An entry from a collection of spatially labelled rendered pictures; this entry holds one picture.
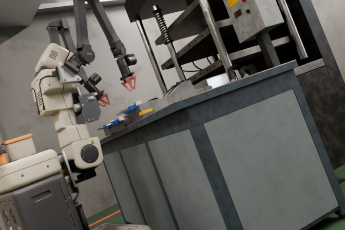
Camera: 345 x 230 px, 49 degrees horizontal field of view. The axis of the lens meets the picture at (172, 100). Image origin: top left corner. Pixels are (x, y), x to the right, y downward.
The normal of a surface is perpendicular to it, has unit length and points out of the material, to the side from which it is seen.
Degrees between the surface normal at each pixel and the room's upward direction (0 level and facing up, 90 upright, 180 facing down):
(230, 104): 90
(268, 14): 90
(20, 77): 90
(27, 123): 90
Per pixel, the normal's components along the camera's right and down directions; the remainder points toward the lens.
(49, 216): 0.53, -0.25
